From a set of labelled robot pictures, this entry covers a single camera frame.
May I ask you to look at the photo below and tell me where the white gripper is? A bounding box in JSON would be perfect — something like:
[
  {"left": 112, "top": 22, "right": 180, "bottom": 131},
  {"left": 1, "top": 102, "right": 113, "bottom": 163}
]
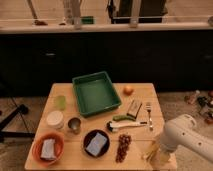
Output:
[{"left": 150, "top": 142, "right": 171, "bottom": 166}]

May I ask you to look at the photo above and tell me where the yellow banana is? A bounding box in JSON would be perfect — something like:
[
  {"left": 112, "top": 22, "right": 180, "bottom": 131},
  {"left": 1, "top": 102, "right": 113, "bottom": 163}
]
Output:
[{"left": 142, "top": 141, "right": 159, "bottom": 162}]

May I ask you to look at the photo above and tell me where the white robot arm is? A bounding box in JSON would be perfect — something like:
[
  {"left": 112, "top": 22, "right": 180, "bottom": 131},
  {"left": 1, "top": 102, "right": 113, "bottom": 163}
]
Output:
[{"left": 151, "top": 114, "right": 213, "bottom": 165}]

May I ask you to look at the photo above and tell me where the green plastic tray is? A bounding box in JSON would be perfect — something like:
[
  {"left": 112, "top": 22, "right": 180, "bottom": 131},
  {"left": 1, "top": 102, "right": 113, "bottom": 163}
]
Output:
[{"left": 72, "top": 71, "right": 122, "bottom": 117}]

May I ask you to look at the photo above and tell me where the bunch of dark grapes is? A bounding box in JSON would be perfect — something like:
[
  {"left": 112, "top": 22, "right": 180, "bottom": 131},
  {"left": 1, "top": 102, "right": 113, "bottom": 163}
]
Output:
[{"left": 115, "top": 134, "right": 132, "bottom": 163}]

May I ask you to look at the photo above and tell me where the wooden table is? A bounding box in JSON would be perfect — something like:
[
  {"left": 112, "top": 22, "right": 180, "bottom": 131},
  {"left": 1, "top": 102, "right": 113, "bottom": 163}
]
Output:
[{"left": 24, "top": 82, "right": 178, "bottom": 171}]

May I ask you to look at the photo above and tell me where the silver fork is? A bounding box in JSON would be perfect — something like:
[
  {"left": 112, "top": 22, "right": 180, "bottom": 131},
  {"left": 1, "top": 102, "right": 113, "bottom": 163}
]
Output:
[{"left": 146, "top": 102, "right": 153, "bottom": 131}]

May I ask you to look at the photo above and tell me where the small rectangular box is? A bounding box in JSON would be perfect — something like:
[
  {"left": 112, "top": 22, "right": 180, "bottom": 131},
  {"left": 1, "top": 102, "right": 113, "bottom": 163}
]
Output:
[{"left": 127, "top": 100, "right": 142, "bottom": 118}]

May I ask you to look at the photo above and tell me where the green cucumber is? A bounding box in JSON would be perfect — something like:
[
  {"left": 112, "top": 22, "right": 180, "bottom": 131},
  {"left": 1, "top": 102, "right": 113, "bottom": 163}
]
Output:
[{"left": 112, "top": 115, "right": 136, "bottom": 122}]

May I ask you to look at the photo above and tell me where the blue sponge on plate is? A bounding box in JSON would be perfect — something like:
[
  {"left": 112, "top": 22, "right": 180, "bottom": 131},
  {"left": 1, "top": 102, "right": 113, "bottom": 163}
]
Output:
[{"left": 86, "top": 133, "right": 107, "bottom": 156}]

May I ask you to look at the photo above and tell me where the orange fruit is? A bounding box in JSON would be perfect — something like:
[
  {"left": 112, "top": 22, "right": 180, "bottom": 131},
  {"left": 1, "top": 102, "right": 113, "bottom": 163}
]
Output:
[{"left": 123, "top": 86, "right": 134, "bottom": 95}]

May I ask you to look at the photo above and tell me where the dark round plate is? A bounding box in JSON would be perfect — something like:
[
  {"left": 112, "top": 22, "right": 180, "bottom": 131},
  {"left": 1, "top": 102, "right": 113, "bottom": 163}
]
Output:
[{"left": 83, "top": 130, "right": 110, "bottom": 158}]

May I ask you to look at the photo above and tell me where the small metal cup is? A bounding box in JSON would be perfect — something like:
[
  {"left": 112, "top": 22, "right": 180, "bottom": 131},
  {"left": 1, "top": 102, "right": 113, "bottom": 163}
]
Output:
[{"left": 68, "top": 117, "right": 81, "bottom": 134}]

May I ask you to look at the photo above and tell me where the orange bowl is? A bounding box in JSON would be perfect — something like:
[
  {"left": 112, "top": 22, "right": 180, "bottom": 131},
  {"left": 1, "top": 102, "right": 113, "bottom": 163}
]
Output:
[{"left": 32, "top": 132, "right": 64, "bottom": 167}]

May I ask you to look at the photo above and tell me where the green translucent cup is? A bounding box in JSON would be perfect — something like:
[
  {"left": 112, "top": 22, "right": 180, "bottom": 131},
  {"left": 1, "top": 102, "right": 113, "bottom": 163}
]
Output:
[{"left": 54, "top": 95, "right": 66, "bottom": 110}]

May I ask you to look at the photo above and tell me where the blue sponge in orange bowl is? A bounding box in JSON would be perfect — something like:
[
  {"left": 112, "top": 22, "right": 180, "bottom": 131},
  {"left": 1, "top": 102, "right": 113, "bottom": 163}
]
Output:
[{"left": 40, "top": 139, "right": 56, "bottom": 160}]

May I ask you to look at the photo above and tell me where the black chair base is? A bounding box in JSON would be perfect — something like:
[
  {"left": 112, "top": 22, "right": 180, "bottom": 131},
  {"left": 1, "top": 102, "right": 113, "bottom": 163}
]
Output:
[{"left": 0, "top": 98, "right": 35, "bottom": 143}]

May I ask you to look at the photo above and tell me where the green box on counter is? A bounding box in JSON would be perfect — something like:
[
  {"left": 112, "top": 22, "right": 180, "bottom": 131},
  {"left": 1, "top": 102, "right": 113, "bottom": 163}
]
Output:
[{"left": 81, "top": 16, "right": 95, "bottom": 24}]

